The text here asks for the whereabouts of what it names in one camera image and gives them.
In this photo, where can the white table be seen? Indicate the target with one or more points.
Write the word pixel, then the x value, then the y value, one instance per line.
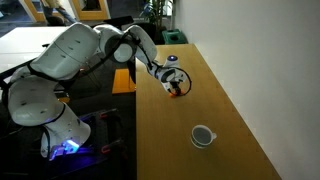
pixel 25 43

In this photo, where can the green bin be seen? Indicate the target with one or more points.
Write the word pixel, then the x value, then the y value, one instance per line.
pixel 174 37

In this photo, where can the orange floor mat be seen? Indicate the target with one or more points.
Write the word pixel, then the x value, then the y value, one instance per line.
pixel 122 82

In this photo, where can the green and white cup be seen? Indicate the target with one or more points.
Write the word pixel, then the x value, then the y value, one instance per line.
pixel 202 136

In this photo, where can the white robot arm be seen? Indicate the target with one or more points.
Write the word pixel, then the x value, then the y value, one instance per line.
pixel 30 96

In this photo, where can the person in background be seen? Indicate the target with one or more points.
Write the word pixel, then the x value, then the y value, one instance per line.
pixel 55 14

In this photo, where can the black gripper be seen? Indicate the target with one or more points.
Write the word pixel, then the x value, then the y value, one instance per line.
pixel 171 78

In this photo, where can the potted plant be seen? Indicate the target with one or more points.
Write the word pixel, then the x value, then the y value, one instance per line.
pixel 155 10

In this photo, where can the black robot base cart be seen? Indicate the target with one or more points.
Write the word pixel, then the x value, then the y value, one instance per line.
pixel 103 156

